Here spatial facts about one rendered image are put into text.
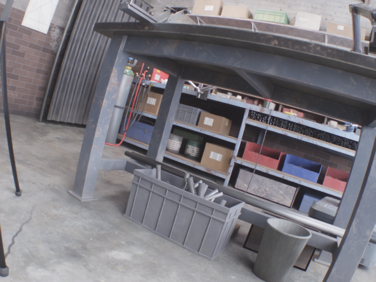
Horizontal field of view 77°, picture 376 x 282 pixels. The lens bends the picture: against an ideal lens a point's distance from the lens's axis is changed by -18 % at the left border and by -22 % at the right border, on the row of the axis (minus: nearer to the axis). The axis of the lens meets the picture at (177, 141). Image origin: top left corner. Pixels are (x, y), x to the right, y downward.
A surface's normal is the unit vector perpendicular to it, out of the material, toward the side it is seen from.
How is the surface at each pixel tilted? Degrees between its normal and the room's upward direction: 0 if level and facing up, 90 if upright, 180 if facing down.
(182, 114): 90
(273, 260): 96
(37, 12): 90
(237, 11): 90
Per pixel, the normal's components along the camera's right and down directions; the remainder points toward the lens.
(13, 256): 0.27, -0.96
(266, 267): -0.70, -0.03
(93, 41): 0.13, 0.14
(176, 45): -0.50, -0.06
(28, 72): 0.83, 0.28
